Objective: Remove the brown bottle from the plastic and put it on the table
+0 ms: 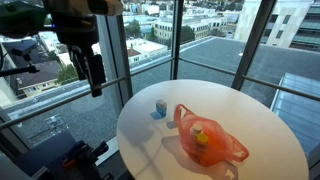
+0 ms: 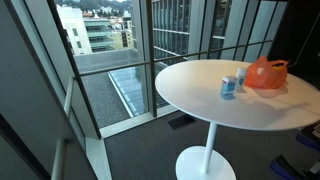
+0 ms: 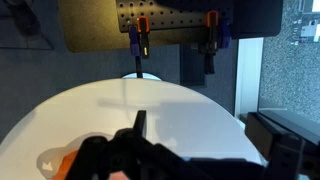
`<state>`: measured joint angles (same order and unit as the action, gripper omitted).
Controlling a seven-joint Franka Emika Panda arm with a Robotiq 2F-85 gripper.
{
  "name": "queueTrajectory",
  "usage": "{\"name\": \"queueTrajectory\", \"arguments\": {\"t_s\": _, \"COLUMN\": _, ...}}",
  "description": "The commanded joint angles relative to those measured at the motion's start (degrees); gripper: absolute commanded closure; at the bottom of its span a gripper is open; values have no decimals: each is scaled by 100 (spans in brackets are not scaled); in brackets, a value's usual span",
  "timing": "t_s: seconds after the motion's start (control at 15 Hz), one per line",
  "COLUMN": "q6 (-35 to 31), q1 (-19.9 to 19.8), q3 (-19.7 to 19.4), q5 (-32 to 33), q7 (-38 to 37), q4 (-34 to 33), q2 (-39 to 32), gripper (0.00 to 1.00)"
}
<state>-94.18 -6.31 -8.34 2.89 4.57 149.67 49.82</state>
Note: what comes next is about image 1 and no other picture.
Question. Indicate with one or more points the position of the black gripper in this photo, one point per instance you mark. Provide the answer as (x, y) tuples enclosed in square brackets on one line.
[(75, 31)]

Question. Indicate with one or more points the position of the orange plastic bag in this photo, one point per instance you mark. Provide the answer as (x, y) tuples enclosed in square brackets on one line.
[(218, 146)]

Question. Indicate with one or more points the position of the bottle with plain white cap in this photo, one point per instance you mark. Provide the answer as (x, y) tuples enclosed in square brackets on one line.
[(196, 130)]

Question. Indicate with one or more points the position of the small blue white box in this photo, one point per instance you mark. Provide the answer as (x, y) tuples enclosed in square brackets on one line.
[(161, 108)]

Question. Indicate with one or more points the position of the black robot cart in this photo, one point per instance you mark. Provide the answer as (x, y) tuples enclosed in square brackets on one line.
[(66, 160)]

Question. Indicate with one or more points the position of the black camera on stand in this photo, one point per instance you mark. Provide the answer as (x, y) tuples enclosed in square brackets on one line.
[(21, 48)]

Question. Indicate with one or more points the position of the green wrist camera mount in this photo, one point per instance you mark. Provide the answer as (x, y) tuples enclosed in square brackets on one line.
[(20, 18)]

